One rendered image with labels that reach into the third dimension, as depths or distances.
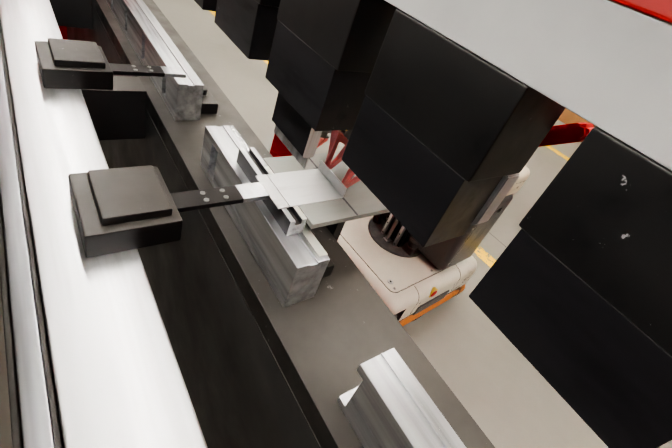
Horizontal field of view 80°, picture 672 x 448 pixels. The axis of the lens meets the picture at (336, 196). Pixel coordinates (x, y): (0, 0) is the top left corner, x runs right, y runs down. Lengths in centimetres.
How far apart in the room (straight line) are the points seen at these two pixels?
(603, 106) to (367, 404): 42
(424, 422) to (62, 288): 43
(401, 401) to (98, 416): 31
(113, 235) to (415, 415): 41
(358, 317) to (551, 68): 51
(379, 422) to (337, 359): 13
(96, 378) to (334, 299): 38
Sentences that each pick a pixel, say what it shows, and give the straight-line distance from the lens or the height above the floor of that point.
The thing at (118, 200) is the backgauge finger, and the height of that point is 103.
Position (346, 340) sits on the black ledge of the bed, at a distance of 67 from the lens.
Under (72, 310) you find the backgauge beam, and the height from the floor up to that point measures 99.
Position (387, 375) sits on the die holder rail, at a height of 97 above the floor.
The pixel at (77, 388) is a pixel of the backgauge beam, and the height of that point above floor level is 99.
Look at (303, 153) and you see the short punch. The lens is 57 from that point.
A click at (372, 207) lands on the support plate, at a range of 71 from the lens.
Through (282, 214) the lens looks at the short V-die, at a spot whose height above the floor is 99.
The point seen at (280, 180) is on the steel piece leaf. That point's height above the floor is 100.
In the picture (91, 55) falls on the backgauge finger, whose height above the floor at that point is 103.
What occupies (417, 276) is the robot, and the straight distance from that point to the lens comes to 176.
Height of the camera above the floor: 140
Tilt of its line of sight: 35 degrees down
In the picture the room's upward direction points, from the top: 22 degrees clockwise
